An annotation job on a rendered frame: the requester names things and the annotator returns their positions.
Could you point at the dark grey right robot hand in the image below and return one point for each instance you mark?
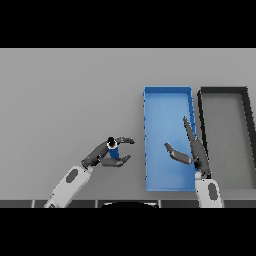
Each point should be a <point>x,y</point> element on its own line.
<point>198,150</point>

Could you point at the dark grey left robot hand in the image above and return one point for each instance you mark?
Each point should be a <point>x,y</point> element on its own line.
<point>96,154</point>

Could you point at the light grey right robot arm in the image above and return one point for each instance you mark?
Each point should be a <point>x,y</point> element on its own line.
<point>209,192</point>

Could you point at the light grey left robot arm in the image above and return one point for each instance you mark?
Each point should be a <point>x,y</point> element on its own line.
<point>68,185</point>

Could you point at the dark grey bin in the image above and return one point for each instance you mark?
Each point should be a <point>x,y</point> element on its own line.
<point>226,136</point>

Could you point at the blue bin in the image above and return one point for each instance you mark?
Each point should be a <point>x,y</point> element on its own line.
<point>168,140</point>

